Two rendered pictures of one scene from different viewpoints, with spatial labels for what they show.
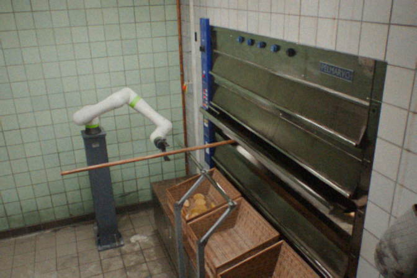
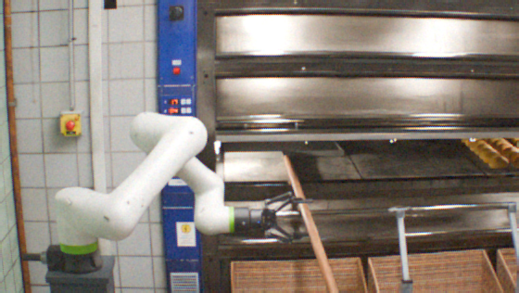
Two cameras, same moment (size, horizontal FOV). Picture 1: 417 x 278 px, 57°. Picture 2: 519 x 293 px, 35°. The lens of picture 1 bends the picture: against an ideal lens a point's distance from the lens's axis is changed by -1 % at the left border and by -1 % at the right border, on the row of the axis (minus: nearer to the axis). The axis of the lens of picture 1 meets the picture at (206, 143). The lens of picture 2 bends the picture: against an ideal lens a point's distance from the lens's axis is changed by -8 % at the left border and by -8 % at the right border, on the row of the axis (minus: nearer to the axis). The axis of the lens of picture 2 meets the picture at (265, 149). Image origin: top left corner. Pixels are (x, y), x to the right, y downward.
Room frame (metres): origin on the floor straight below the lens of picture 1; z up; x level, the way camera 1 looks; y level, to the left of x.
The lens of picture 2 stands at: (2.02, 3.18, 2.13)
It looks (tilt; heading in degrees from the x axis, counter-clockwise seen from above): 13 degrees down; 288
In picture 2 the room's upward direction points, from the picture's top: straight up
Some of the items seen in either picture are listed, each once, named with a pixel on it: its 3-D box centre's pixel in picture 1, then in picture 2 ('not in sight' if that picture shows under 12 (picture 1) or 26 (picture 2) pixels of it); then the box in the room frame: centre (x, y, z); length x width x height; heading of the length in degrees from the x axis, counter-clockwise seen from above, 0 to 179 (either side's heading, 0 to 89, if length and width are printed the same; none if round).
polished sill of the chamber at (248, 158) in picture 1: (267, 174); (427, 183); (2.45, -0.42, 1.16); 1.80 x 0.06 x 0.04; 20
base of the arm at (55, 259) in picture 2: (92, 126); (63, 256); (3.37, 1.04, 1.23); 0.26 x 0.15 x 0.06; 21
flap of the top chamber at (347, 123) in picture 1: (266, 85); (431, 35); (2.44, -0.40, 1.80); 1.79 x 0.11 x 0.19; 20
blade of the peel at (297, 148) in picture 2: not in sight; (282, 146); (3.21, -0.80, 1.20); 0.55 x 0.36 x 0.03; 21
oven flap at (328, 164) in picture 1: (265, 123); (431, 96); (2.44, -0.40, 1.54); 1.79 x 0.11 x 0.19; 20
